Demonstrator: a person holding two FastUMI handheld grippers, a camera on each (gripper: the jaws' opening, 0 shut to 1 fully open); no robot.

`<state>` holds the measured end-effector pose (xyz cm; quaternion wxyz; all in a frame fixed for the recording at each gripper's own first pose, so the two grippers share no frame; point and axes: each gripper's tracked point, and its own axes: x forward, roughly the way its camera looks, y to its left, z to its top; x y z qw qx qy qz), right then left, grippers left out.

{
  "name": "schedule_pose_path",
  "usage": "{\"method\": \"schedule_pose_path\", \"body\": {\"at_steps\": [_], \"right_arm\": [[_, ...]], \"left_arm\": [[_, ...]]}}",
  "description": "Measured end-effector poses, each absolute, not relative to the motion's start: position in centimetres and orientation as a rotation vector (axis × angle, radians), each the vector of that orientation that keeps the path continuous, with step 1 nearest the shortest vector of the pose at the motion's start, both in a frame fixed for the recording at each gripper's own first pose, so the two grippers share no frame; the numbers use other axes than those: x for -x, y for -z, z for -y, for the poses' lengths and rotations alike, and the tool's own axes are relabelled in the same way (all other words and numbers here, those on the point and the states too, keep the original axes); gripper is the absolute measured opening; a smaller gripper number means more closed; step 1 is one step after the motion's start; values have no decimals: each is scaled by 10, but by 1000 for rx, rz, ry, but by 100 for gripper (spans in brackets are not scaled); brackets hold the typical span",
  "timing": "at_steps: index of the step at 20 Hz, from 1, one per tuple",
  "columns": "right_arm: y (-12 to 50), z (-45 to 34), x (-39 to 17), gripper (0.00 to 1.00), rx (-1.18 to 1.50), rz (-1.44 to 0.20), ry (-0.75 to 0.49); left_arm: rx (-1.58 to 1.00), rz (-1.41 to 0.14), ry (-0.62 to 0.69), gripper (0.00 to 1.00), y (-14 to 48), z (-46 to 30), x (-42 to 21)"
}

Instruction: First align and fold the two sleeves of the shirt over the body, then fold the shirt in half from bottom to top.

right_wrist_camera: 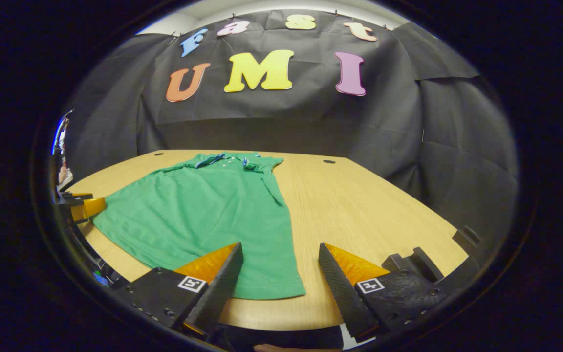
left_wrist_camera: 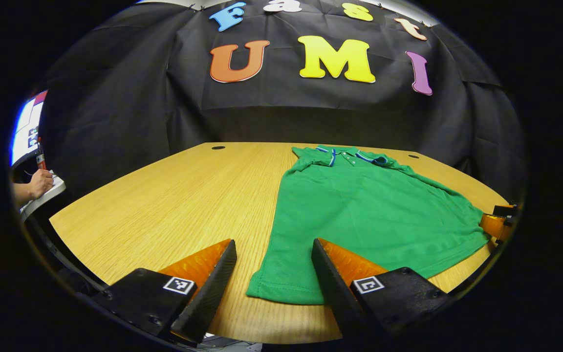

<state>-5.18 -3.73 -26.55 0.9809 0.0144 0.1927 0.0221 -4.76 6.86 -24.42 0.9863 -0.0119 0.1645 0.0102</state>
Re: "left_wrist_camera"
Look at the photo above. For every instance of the green T-shirt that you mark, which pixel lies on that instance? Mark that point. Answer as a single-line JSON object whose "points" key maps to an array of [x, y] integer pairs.
{"points": [[369, 215]]}

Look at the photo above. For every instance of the computer monitor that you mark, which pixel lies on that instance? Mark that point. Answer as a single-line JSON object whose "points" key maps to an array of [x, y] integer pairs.
{"points": [[26, 129]]}

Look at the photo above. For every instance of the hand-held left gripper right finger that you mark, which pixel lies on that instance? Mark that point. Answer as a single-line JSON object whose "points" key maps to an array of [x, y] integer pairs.
{"points": [[337, 293]]}

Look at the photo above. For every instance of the white keyboard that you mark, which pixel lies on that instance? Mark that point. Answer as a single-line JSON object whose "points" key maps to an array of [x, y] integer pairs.
{"points": [[49, 193]]}

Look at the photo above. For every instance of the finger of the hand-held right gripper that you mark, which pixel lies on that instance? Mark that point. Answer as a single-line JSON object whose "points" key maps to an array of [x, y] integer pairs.
{"points": [[494, 226]]}

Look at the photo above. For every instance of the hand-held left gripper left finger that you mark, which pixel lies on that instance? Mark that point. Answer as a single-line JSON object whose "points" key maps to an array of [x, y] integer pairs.
{"points": [[210, 293]]}

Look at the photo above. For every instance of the red bottle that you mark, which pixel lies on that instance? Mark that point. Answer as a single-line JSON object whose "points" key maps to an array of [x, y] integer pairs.
{"points": [[41, 159]]}

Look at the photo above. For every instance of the black backdrop cloth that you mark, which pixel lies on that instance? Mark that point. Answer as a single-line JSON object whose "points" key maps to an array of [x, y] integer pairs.
{"points": [[115, 122]]}

